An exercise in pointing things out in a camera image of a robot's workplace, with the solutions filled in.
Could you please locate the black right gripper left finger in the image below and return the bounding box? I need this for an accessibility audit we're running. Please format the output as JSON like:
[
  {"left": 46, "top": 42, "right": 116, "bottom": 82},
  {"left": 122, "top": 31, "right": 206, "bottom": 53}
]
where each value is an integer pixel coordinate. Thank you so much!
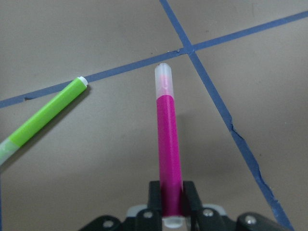
[{"left": 147, "top": 180, "right": 163, "bottom": 218}]

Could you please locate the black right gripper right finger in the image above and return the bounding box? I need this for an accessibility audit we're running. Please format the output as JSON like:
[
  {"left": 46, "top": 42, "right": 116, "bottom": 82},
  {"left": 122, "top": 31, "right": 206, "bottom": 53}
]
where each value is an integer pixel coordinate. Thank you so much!
[{"left": 181, "top": 181, "right": 203, "bottom": 224}]

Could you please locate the pink marker pen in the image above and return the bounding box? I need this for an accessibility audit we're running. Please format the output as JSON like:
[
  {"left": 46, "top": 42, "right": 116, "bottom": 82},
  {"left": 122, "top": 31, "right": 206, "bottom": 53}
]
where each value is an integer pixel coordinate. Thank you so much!
[{"left": 154, "top": 63, "right": 184, "bottom": 229}]

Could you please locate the green marker pen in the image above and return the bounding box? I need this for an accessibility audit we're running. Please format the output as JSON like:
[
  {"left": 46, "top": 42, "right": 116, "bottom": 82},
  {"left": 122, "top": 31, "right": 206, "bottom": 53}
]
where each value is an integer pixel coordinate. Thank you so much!
[{"left": 0, "top": 77, "right": 88, "bottom": 164}]

